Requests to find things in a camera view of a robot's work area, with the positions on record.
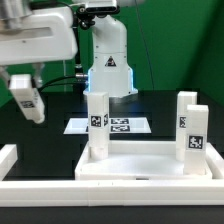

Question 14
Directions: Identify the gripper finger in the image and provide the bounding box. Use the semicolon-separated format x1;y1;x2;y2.
0;66;10;86
32;63;44;88

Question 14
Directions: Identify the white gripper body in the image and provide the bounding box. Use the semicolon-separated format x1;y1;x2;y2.
0;7;77;66

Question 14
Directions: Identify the white desk tabletop tray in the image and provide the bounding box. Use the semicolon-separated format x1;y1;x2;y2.
75;140;213;180

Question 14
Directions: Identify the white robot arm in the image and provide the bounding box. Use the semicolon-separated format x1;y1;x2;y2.
0;0;145;102

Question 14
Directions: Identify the fiducial marker sheet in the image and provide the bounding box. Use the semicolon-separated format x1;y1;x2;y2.
64;117;151;134

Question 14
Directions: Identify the black cable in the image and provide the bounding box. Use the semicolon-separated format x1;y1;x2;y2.
38;75;88;93

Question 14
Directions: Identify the white cable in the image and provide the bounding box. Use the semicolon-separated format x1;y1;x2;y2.
61;59;68;92

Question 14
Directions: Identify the overhead camera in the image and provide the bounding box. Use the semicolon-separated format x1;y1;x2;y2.
78;0;119;15

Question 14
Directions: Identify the white U-shaped fence frame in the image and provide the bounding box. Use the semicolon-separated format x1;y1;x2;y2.
0;144;224;207

